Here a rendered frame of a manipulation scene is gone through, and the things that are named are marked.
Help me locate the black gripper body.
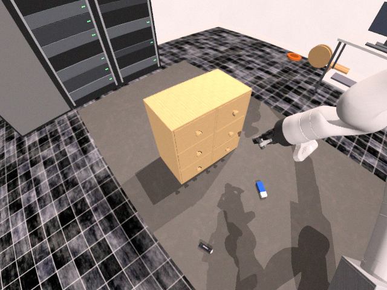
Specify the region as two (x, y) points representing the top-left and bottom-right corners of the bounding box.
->
(265, 118), (293, 146)

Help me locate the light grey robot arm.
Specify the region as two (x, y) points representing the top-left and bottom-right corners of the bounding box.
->
(282, 69), (387, 284)

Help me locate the light wooden chest of drawers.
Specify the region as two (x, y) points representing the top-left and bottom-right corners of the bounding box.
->
(143, 69), (252, 184)

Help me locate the blue and white eraser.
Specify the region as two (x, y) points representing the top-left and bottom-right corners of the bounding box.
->
(256, 181), (267, 198)

